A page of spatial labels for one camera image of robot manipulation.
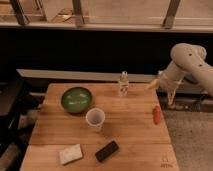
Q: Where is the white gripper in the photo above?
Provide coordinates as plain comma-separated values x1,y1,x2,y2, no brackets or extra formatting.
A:
146,71,184,106

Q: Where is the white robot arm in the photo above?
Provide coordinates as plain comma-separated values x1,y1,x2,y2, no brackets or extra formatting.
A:
148,43,213,105

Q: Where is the red orange toy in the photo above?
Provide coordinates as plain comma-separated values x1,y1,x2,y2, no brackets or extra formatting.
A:
153,106,161,125

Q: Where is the clear plastic bottle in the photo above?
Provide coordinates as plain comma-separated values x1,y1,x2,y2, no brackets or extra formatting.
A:
119,71,129,97

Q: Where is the black rectangular block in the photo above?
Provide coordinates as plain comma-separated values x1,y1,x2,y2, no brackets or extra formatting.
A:
95,141,119,162

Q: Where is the green bowl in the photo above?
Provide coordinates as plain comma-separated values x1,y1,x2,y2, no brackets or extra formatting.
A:
61,87,93,114

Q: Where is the wooden cutting board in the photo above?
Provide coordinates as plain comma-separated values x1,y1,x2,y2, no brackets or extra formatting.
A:
21,83,179,171

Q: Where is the beige sponge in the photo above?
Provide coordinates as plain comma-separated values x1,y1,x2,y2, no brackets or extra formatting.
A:
59,144,83,165

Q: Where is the grey metal rail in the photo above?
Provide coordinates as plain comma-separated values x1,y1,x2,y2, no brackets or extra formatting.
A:
16,68,161,84

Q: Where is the wooden shelf frame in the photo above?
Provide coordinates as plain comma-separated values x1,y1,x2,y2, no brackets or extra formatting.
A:
0,0,213,33

